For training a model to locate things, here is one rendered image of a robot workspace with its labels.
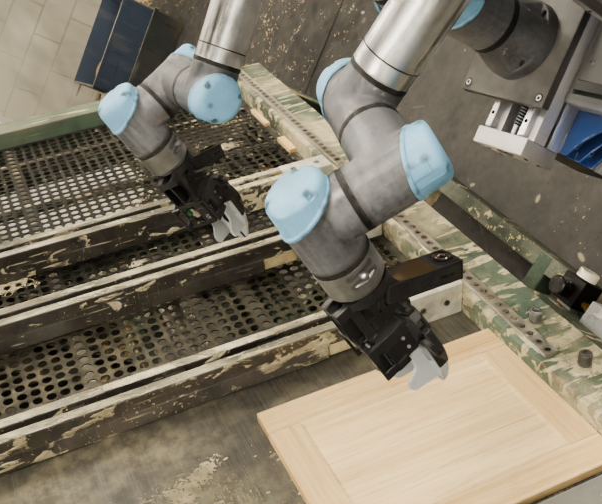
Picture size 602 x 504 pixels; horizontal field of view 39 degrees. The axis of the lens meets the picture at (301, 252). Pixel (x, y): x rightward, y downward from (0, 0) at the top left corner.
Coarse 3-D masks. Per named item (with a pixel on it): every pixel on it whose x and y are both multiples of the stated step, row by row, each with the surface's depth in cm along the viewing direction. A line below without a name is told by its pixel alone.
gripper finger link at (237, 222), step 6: (228, 204) 153; (228, 210) 153; (234, 210) 154; (228, 216) 153; (234, 216) 154; (240, 216) 155; (246, 216) 156; (234, 222) 154; (240, 222) 155; (246, 222) 156; (234, 228) 153; (240, 228) 155; (246, 228) 157; (234, 234) 153; (246, 234) 158
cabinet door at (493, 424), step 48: (480, 336) 164; (336, 384) 156; (384, 384) 155; (432, 384) 155; (480, 384) 154; (528, 384) 152; (288, 432) 147; (336, 432) 147; (384, 432) 146; (432, 432) 145; (480, 432) 144; (528, 432) 143; (576, 432) 142; (336, 480) 138; (384, 480) 137; (432, 480) 136; (480, 480) 136; (528, 480) 135; (576, 480) 135
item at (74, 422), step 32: (448, 288) 169; (320, 320) 164; (224, 352) 158; (256, 352) 157; (288, 352) 160; (320, 352) 163; (128, 384) 153; (160, 384) 152; (192, 384) 154; (224, 384) 157; (32, 416) 148; (64, 416) 147; (96, 416) 148; (128, 416) 151; (160, 416) 154; (0, 448) 143; (32, 448) 146; (64, 448) 149
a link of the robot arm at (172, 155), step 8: (176, 136) 144; (168, 144) 142; (176, 144) 143; (184, 144) 146; (160, 152) 141; (168, 152) 142; (176, 152) 143; (184, 152) 144; (144, 160) 147; (152, 160) 142; (160, 160) 142; (168, 160) 142; (176, 160) 143; (152, 168) 143; (160, 168) 143; (168, 168) 143
